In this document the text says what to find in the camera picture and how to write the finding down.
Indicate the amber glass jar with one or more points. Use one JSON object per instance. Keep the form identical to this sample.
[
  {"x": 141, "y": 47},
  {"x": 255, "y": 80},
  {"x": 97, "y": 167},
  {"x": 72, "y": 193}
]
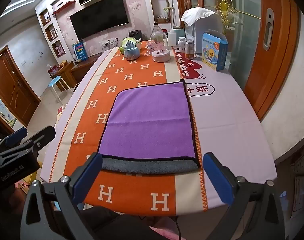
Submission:
[{"x": 189, "y": 49}]

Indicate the green round toy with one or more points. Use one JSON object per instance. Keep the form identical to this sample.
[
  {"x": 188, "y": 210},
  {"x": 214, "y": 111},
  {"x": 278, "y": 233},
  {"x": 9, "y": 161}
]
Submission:
[{"x": 129, "y": 42}]

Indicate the blue castle snow globe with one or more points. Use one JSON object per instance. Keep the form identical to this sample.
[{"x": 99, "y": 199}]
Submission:
[{"x": 132, "y": 54}]

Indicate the white plastic canister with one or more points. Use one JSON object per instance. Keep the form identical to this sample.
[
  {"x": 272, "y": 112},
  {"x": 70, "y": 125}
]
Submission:
[{"x": 172, "y": 39}]

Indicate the orange sliding door frame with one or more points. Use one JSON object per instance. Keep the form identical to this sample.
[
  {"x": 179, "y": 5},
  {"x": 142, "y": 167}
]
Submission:
[{"x": 270, "y": 68}]

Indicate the wooden tv cabinet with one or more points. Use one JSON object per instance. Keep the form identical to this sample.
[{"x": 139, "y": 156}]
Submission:
[{"x": 73, "y": 74}]

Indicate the white folded cloth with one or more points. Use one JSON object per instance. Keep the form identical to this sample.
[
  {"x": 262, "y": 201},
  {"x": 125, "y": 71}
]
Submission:
[{"x": 192, "y": 15}]

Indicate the silver door handle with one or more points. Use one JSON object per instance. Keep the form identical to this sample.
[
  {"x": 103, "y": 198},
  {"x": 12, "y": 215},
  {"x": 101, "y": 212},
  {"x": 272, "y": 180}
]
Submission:
[{"x": 268, "y": 29}]

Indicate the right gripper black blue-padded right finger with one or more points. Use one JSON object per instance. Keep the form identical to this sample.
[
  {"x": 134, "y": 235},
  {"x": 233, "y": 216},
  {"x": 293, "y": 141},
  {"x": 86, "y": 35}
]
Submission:
[{"x": 266, "y": 220}]

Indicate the brown wooden door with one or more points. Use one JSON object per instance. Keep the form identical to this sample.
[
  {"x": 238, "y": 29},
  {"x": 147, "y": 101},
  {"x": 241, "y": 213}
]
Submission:
[{"x": 15, "y": 91}]

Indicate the white water dispenser appliance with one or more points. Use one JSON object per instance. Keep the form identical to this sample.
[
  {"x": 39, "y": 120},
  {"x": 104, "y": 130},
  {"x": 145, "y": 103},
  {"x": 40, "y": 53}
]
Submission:
[{"x": 196, "y": 31}]

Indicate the orange H-pattern table runner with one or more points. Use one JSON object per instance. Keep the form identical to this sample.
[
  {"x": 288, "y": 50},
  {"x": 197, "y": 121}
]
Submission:
[{"x": 81, "y": 127}]

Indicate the blue poster box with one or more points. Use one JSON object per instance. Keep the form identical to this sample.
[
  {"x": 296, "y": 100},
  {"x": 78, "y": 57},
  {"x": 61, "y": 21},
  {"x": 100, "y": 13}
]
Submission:
[{"x": 80, "y": 53}]

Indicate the black small appliance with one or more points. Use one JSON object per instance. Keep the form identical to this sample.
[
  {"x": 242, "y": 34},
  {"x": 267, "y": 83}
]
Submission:
[{"x": 137, "y": 34}]

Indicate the pink glass dome music box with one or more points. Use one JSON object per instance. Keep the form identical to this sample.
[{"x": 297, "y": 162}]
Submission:
[{"x": 157, "y": 47}]

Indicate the teal lidded container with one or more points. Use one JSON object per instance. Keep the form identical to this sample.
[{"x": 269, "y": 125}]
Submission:
[{"x": 179, "y": 31}]

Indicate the white pill bottle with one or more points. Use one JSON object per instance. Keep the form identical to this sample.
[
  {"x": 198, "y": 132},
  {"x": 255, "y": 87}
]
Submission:
[{"x": 181, "y": 44}]

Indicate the white wall shelf unit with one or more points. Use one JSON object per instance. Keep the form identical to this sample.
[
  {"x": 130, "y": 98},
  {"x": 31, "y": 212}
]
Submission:
[{"x": 52, "y": 33}]

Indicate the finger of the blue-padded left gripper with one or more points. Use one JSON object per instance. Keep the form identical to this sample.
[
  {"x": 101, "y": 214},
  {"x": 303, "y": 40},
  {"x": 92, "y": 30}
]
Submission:
[{"x": 13, "y": 139}]

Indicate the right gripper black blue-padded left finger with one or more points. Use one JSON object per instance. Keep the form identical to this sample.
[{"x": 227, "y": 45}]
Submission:
[{"x": 50, "y": 210}]

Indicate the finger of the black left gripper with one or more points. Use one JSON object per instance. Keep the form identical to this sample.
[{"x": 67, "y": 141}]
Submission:
[{"x": 38, "y": 141}]

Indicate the purple and grey towel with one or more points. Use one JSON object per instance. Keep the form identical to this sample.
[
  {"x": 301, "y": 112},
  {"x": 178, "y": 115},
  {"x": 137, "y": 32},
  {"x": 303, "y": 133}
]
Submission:
[{"x": 150, "y": 130}]

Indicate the black wall television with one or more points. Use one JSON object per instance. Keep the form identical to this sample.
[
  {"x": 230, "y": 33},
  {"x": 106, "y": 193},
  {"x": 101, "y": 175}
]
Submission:
[{"x": 98, "y": 17}]

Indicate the blue yellow duck box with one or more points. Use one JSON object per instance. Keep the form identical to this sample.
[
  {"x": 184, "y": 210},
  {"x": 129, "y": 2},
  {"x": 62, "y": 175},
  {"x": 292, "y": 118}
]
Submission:
[{"x": 214, "y": 50}]

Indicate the clear plastic bottle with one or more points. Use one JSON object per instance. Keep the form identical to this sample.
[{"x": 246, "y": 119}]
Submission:
[{"x": 156, "y": 28}]

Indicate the pink printed tablecloth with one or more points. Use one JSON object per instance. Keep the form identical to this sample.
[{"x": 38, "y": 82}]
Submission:
[{"x": 226, "y": 124}]

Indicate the blue round stool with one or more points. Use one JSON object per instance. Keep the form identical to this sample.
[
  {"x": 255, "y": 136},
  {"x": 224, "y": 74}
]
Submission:
[{"x": 63, "y": 84}]

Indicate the gold hanging ornament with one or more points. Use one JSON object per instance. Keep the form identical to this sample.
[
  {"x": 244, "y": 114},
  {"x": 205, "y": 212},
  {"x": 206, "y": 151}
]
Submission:
[{"x": 226, "y": 11}]

